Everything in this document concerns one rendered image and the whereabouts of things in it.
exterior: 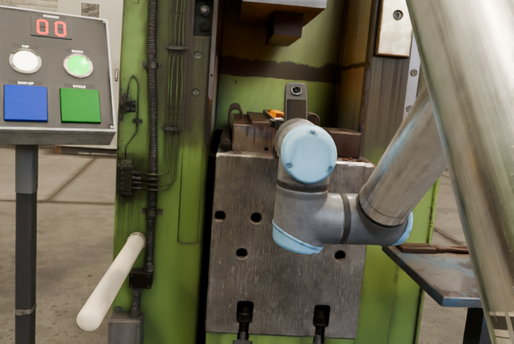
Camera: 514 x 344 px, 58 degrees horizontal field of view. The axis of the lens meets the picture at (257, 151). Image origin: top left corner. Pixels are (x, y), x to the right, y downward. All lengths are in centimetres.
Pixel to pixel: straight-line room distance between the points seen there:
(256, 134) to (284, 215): 39
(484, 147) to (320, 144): 53
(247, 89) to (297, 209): 89
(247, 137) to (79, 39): 44
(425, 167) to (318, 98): 100
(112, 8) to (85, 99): 548
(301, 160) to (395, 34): 66
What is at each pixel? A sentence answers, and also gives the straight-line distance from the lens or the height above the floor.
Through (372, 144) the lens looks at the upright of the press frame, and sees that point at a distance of 134.
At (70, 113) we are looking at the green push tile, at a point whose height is 99.
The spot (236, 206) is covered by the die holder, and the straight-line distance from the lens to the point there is 111.
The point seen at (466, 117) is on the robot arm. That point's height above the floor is 107.
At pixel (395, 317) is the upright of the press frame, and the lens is 153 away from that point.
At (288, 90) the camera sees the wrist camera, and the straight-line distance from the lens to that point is 98.
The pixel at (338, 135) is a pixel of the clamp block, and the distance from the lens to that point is 117.
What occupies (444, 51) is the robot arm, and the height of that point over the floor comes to 110.
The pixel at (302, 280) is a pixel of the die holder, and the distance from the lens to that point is 118.
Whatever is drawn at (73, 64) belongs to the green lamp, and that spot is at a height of 109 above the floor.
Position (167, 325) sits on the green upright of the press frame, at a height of 37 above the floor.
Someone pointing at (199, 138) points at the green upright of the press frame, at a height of 92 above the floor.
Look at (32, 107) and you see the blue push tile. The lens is 101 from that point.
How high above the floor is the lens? 107
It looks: 8 degrees down
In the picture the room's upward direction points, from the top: 4 degrees clockwise
